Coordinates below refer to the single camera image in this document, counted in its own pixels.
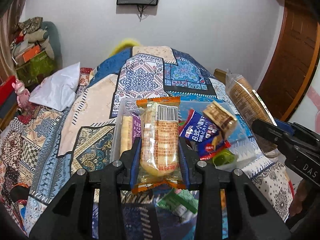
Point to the red box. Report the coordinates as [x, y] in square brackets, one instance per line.
[6, 89]

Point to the small bread slice pack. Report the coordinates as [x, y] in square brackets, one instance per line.
[222, 118]

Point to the blue potato chip bag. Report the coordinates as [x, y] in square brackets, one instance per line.
[198, 128]

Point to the white pillow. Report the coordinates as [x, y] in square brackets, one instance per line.
[58, 91]

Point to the person's right hand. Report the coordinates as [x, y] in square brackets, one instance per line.
[301, 194]

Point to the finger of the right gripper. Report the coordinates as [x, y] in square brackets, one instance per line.
[298, 131]
[285, 142]

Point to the brown cardboard box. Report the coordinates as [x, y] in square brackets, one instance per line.
[220, 75]

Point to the green jelly cup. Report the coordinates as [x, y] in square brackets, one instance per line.
[224, 157]

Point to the pile of clothes and boxes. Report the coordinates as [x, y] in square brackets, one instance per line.
[36, 51]

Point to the long brown bread loaf pack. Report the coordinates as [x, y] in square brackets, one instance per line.
[251, 107]

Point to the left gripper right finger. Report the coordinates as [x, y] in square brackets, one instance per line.
[249, 214]

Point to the orange biscuit pack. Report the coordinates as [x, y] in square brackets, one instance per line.
[158, 157]

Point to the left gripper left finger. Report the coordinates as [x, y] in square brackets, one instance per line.
[69, 215]

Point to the purple label cracker pack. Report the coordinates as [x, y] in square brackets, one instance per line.
[130, 129]

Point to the red blue snack packet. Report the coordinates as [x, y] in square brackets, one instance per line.
[207, 151]

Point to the green small snack packet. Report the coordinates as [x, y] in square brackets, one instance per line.
[181, 203]

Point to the pink plush toy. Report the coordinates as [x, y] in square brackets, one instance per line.
[22, 93]

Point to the brown wooden door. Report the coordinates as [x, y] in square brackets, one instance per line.
[293, 63]

